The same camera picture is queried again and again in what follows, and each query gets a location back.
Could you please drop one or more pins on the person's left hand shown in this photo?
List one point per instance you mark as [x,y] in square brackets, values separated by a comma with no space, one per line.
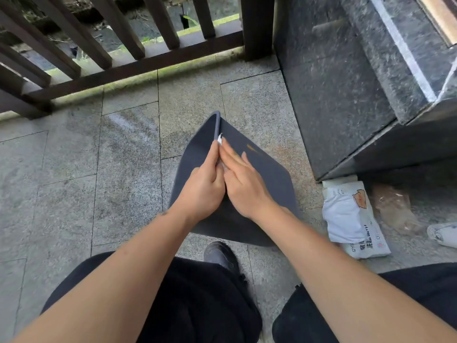
[201,191]

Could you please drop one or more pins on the person's right hand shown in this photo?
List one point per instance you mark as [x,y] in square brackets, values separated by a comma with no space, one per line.
[248,189]

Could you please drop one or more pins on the person's right thumb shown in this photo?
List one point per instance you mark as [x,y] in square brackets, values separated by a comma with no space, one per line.
[223,171]

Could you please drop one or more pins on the white tissue piece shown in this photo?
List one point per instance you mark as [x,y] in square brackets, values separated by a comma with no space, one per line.
[220,138]

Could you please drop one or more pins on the dark blue mat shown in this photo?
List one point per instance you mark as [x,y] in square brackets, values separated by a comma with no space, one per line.
[266,171]

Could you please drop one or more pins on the person's right forearm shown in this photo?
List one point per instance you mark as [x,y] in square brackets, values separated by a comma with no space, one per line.
[342,282]

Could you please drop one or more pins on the person's left forearm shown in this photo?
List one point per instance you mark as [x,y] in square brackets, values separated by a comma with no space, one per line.
[117,278]

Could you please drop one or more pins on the black shoe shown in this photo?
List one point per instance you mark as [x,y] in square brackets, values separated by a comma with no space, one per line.
[220,255]

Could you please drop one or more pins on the black trousers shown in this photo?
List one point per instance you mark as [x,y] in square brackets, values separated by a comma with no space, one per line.
[200,303]

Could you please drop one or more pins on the white tissue packet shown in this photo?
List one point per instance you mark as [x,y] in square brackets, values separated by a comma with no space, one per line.
[351,217]

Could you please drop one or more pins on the dark brown wooden railing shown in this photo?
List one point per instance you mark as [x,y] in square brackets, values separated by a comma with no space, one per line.
[125,67]

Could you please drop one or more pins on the dark granite stone step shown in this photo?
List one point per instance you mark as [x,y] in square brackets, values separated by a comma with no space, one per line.
[342,89]

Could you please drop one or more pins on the clear plastic bag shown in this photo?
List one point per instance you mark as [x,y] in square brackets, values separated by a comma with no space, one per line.
[396,208]

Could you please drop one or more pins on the white rolled cloth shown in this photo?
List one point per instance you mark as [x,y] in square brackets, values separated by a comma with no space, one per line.
[444,235]

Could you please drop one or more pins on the light wooden frame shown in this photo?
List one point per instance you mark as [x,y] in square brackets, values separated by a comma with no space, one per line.
[437,14]

